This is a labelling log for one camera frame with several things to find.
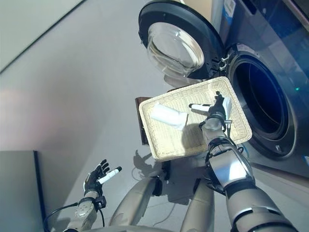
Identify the round glass washer door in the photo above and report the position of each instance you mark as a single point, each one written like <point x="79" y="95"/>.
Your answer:
<point x="176" y="46"/>

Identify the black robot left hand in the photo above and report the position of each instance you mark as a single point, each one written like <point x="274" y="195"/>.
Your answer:
<point x="93" y="180"/>

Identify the silver robot leg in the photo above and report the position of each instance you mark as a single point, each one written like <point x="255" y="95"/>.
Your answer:
<point x="200" y="207"/>
<point x="132" y="203"/>

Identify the silver robot right leg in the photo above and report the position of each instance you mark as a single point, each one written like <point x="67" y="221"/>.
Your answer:
<point x="200" y="207"/>

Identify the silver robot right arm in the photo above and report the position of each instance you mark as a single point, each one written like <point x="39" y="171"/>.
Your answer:
<point x="231" y="174"/>

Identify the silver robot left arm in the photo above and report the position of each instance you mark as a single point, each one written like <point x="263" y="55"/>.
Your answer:
<point x="83" y="212"/>

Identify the white cloth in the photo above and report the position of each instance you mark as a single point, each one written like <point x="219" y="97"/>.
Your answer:
<point x="169" y="116"/>

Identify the grey front-load washing machine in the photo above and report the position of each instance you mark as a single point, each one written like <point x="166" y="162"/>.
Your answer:
<point x="277" y="72"/>

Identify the grey cabinet with black edge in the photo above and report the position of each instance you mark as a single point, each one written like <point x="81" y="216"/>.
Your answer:
<point x="17" y="191"/>

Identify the brown wooden stool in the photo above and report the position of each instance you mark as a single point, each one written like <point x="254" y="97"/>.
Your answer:
<point x="141" y="120"/>

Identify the blue white brand sticker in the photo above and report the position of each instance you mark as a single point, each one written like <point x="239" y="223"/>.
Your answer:
<point x="229" y="6"/>

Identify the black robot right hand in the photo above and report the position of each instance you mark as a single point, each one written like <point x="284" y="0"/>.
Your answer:
<point x="218" y="107"/>

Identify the silver robot left leg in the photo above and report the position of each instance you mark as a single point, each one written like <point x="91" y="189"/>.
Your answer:
<point x="132" y="203"/>

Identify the white wicker basket tray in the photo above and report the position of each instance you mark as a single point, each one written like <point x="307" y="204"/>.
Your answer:
<point x="169" y="145"/>

